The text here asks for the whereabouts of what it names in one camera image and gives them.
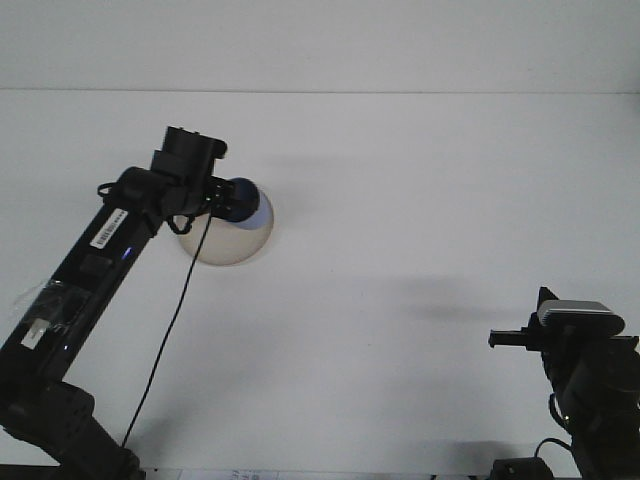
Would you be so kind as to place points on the pale blue cup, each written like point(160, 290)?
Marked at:
point(247, 195)

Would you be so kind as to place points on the pale round plate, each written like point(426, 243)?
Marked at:
point(225, 245)

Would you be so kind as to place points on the white printed paper sheet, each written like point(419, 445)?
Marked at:
point(225, 475)

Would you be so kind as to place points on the arm grey camera box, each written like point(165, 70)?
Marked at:
point(580, 312)

